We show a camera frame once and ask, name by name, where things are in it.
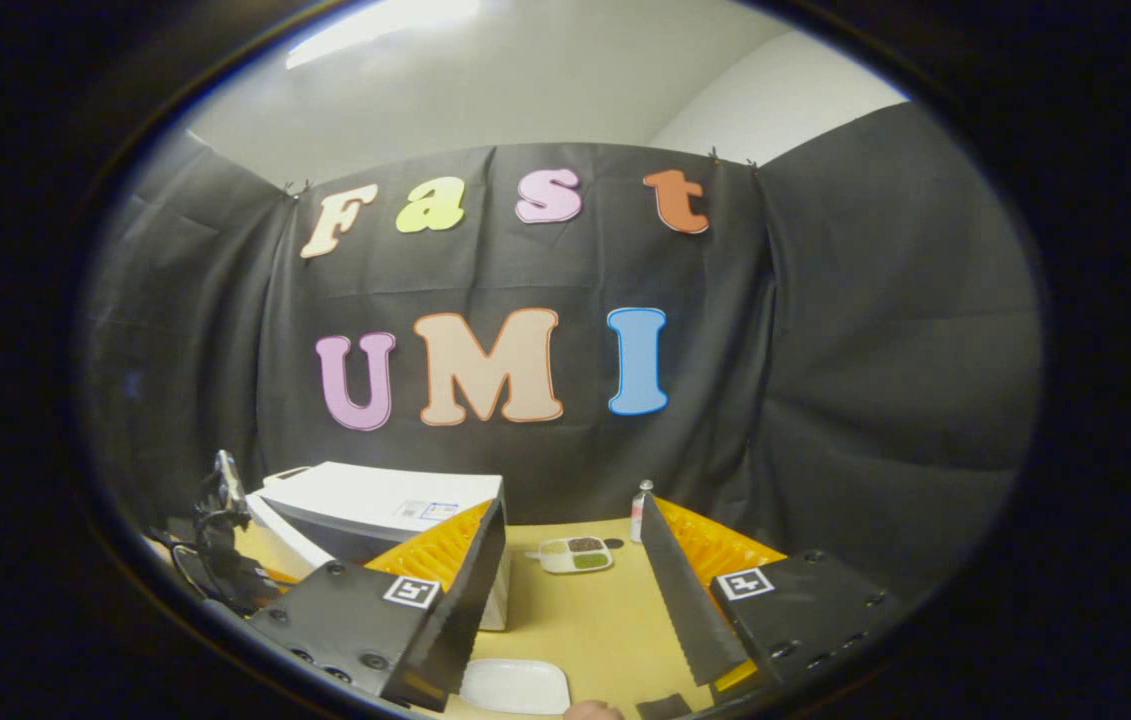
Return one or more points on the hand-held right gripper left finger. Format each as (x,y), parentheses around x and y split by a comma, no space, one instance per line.
(455,620)

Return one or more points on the white microwave oven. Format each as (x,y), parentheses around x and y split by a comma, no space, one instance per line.
(365,500)

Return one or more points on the black table edge clamp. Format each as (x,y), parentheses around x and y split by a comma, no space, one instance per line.
(663,708)

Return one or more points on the black backdrop cloth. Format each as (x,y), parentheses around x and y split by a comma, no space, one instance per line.
(875,350)

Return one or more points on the white square plate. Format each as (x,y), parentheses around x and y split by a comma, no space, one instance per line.
(515,685)

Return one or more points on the white divided condiment dish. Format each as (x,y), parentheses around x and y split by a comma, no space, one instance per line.
(575,555)

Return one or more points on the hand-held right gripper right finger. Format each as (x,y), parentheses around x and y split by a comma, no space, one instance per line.
(690,610)

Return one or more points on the small pink label glass bottle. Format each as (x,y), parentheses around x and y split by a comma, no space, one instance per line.
(639,510)

